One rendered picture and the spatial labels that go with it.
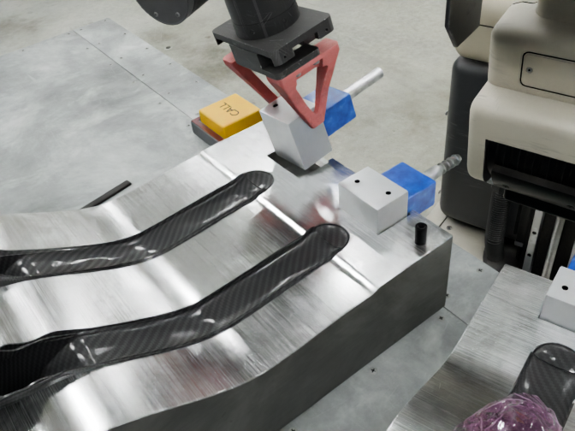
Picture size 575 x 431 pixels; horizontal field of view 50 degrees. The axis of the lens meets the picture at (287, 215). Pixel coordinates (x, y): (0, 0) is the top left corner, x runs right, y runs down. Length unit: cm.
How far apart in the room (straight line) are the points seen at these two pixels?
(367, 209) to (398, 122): 178
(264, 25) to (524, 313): 31
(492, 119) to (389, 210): 38
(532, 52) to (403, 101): 159
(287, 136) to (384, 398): 25
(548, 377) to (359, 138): 178
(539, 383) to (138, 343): 29
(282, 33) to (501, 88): 44
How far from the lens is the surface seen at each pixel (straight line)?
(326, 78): 56
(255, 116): 81
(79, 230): 59
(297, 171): 65
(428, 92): 248
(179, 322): 49
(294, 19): 55
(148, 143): 85
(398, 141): 220
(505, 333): 52
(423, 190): 56
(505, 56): 88
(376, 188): 54
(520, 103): 88
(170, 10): 47
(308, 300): 49
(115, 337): 47
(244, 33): 54
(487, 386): 48
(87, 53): 114
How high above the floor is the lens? 125
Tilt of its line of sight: 41 degrees down
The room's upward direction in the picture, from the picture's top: 7 degrees counter-clockwise
